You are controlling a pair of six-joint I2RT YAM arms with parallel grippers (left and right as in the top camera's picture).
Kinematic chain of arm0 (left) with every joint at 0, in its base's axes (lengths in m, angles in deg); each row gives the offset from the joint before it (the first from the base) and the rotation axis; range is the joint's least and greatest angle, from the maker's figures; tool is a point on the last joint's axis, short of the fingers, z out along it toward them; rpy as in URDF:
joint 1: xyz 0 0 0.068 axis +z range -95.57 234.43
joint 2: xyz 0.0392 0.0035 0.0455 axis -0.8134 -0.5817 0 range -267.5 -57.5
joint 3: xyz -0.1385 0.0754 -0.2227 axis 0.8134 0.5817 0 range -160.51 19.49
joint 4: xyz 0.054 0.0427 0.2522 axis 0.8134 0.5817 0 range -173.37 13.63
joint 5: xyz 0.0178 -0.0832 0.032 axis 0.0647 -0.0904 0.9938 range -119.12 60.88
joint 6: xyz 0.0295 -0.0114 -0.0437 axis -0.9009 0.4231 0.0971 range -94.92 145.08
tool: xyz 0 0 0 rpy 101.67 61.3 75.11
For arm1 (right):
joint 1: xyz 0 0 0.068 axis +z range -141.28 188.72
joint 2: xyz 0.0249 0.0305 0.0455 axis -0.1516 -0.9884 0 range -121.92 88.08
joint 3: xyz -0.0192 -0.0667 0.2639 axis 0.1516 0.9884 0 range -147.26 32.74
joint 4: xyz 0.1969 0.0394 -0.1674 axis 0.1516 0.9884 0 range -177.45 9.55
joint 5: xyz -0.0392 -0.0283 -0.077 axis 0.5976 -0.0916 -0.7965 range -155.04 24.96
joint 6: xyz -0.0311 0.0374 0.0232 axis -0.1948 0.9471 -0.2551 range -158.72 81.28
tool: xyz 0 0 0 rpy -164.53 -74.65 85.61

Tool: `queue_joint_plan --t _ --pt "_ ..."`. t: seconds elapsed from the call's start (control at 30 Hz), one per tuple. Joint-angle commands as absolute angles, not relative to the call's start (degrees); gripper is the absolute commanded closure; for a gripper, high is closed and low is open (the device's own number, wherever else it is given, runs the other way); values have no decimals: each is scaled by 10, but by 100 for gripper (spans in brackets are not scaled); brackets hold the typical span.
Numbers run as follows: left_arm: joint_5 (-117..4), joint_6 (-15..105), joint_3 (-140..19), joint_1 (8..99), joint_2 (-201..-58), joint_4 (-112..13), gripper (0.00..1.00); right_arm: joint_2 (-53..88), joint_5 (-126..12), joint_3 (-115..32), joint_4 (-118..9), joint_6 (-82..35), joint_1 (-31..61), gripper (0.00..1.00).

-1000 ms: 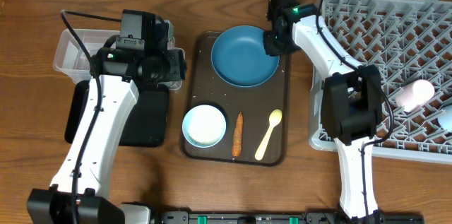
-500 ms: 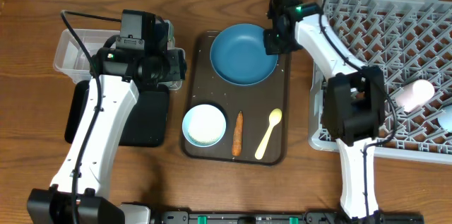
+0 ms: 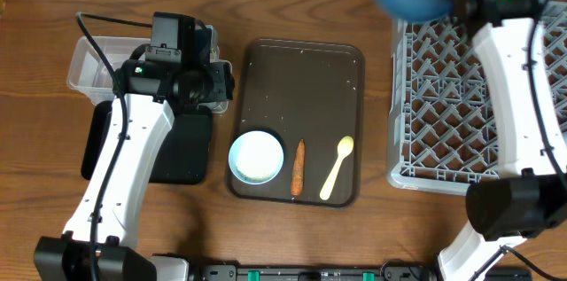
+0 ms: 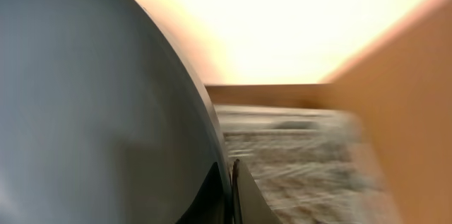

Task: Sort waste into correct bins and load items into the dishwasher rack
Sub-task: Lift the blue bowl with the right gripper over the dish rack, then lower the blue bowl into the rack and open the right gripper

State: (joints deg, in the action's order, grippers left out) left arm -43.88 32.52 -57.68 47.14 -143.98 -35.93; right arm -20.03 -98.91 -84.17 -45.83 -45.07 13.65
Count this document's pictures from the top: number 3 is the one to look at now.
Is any orange carrot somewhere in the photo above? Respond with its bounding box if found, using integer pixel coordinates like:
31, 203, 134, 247
291, 139, 306, 196

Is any light blue rice bowl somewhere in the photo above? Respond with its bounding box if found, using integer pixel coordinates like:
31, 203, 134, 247
228, 130, 284, 185

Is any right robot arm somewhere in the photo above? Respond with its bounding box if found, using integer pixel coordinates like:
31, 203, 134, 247
435, 0, 566, 280

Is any black bin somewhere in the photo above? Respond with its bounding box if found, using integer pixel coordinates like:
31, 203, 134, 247
81, 101, 213, 185

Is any dark brown serving tray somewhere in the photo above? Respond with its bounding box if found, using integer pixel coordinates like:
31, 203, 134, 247
226, 38, 365, 208

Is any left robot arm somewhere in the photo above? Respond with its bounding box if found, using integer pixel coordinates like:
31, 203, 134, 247
34, 18, 234, 280

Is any yellow plastic spoon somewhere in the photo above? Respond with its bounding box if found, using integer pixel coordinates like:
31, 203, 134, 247
319, 136, 354, 200

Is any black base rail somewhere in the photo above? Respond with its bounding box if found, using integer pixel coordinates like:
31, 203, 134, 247
194, 261, 532, 281

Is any grey dishwasher rack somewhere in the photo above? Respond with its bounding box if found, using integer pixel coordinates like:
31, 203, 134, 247
387, 0, 566, 195

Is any clear plastic bin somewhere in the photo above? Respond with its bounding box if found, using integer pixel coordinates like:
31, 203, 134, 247
67, 27, 234, 113

